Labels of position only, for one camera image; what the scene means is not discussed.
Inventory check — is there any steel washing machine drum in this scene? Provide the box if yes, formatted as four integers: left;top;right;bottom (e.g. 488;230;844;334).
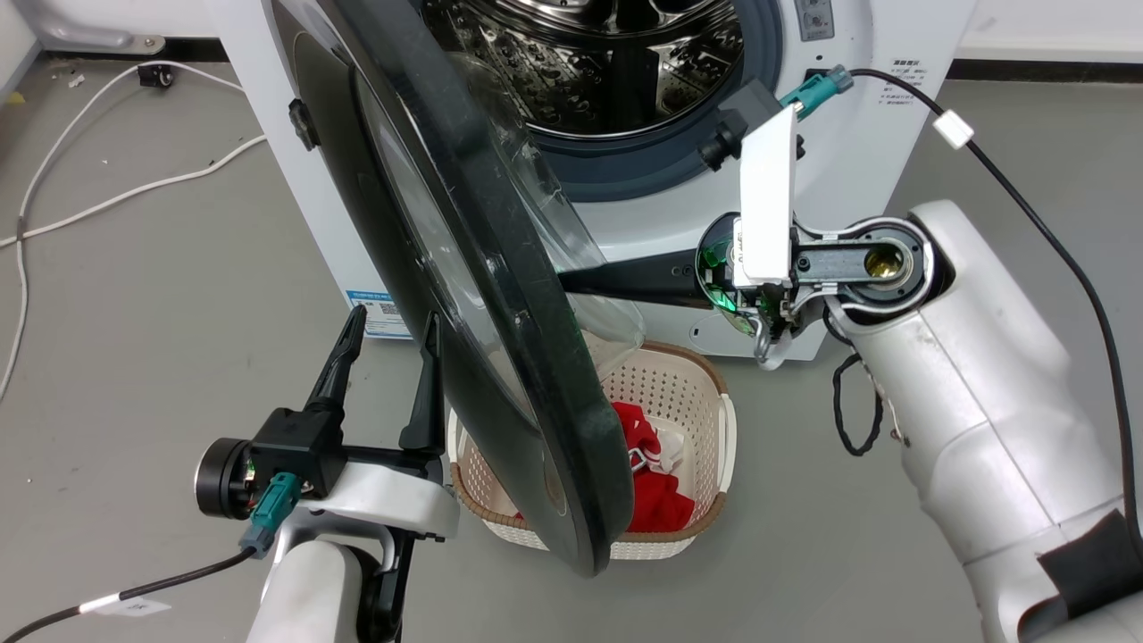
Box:
420;0;747;140

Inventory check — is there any blue white energy sticker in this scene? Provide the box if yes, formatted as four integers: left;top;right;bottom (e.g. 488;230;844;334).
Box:
345;289;413;341

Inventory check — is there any white floor cable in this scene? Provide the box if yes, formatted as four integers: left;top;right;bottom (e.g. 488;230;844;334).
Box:
0;61;247;403
0;134;269;251

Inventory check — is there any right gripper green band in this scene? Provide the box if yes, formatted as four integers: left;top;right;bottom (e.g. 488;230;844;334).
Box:
557;213;805;338

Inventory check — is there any red garment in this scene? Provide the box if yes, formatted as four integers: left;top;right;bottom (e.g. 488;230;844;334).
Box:
513;402;697;535

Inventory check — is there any black door hinge knob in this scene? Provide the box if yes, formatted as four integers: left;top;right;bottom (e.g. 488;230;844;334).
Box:
287;97;321;152

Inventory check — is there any white front-load washing machine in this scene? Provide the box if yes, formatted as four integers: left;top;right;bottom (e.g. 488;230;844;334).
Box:
205;0;979;363

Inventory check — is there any black left camera cable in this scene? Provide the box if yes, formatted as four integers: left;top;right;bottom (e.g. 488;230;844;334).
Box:
0;473;302;643

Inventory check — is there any black round washing machine door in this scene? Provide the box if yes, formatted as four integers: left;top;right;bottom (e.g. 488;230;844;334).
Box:
263;0;648;578

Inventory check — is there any white right camera mount plate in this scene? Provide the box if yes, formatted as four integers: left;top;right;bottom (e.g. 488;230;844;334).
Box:
738;105;797;288

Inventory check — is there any grey white furniture base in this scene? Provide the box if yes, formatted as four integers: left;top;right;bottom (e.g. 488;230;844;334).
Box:
0;0;167;99

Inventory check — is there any grey rubber door gasket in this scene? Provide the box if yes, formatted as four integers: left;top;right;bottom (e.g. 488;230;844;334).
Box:
525;0;787;203

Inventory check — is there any grey washer control panel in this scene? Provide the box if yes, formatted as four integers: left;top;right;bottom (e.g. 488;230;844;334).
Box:
794;0;837;43

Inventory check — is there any white garment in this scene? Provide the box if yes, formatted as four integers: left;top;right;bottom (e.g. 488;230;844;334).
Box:
630;427;685;476

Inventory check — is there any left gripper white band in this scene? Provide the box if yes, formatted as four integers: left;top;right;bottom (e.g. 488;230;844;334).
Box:
299;304;462;543

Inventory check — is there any black camera cable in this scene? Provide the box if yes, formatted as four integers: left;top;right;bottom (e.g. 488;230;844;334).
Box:
775;64;1143;559
0;473;302;643

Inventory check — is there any cream perforated laundry basket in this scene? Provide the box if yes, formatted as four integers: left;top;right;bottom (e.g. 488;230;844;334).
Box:
446;342;738;562

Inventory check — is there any short black looped cable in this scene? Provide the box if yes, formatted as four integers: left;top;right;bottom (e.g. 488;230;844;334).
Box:
830;352;887;458

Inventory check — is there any black right camera cable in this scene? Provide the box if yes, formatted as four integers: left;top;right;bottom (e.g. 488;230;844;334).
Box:
775;64;1143;559

